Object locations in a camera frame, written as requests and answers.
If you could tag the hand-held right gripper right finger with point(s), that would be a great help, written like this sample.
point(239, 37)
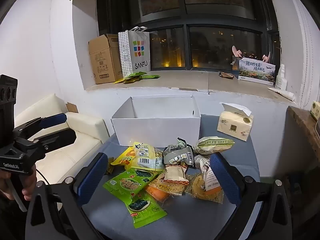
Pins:
point(225, 180)

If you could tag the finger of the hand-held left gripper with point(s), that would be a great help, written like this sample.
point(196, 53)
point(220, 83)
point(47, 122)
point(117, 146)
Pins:
point(52, 120)
point(62, 137)

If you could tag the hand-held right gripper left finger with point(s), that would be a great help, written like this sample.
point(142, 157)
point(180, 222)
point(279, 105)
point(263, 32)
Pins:
point(92, 177)

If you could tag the white cardboard box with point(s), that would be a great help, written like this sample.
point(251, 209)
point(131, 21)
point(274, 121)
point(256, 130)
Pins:
point(155, 132)

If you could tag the clear bag of yellow snacks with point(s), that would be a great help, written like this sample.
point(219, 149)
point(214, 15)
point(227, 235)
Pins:
point(200, 188)

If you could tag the person's left hand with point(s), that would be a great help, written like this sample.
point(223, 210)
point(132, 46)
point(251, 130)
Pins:
point(28, 185)

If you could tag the white leather sofa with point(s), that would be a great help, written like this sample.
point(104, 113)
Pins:
point(75, 140)

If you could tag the white brown-print snack packet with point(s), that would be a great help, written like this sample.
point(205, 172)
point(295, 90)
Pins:
point(207, 175)

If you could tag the brown cardboard piece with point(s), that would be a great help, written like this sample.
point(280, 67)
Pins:
point(72, 107)

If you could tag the green seaweed snack packet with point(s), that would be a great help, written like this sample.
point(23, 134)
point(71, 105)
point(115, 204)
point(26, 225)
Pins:
point(145, 210)
point(125, 183)

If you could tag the yellow red snack packet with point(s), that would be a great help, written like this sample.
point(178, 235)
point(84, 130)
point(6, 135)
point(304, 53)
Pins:
point(122, 160)

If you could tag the green striped white packet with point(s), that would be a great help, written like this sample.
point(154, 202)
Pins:
point(212, 145)

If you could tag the beige red-trim snack packet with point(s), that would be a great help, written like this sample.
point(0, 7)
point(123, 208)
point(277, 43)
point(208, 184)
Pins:
point(175, 173)

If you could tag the yellow bean snack packet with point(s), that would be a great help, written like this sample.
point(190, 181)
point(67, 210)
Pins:
point(175, 189)

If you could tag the beige tissue pack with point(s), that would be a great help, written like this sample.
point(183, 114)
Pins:
point(233, 127)

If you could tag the grey snack packet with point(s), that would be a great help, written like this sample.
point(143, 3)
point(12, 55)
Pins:
point(175, 152)

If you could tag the brown cardboard box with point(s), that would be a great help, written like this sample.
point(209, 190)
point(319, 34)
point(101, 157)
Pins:
point(102, 60)

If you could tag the pile of green packets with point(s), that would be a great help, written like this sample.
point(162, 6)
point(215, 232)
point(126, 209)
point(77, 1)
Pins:
point(132, 77)

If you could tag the brown wooden side table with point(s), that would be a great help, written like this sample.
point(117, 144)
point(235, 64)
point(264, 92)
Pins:
point(303, 130)

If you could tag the white folded paper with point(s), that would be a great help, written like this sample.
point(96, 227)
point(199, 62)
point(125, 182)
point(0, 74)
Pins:
point(281, 93)

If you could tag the brown crumpled wrapper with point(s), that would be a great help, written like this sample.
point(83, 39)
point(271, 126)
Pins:
point(226, 75)

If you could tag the white shopping bag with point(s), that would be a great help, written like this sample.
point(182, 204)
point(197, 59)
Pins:
point(140, 55)

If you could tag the printed landscape box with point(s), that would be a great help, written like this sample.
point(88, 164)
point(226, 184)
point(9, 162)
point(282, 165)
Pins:
point(257, 71)

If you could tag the green white small box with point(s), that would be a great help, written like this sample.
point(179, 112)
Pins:
point(315, 110)

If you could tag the white plastic bottle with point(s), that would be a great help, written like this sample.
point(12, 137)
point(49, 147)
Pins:
point(280, 78)

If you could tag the pink plastic toy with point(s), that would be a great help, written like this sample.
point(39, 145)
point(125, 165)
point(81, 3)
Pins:
point(237, 52)
point(267, 58)

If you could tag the dark window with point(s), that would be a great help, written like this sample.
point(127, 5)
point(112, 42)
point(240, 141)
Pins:
point(212, 42)

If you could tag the white curtain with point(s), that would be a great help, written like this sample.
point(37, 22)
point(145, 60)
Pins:
point(305, 42)

